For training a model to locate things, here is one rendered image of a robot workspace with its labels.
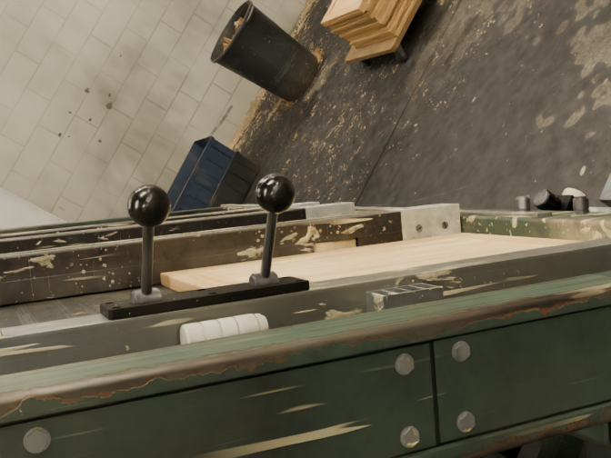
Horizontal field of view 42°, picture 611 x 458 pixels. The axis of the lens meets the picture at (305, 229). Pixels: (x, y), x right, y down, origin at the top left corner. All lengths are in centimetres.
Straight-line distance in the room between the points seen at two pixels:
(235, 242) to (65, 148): 516
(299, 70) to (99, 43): 167
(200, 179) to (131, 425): 504
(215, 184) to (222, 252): 428
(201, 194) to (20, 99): 167
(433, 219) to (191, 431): 99
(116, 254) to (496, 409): 75
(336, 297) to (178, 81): 582
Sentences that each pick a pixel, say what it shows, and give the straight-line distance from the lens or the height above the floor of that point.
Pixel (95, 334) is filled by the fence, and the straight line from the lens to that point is 74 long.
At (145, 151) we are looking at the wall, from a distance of 648.
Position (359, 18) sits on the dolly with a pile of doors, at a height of 33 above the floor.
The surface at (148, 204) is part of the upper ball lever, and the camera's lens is 69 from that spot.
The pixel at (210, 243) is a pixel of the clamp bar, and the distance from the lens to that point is 126.
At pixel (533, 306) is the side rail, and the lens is 62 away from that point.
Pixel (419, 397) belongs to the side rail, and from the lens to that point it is 58.
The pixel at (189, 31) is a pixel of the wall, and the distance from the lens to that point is 665.
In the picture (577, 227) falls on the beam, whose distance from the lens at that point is 125.
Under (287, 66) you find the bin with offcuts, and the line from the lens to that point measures 568.
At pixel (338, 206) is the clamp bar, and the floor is 96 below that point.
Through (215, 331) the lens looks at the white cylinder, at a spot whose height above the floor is 142.
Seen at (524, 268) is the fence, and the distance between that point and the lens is 93.
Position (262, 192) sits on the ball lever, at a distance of 73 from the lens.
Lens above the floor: 167
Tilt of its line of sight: 22 degrees down
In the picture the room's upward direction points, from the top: 59 degrees counter-clockwise
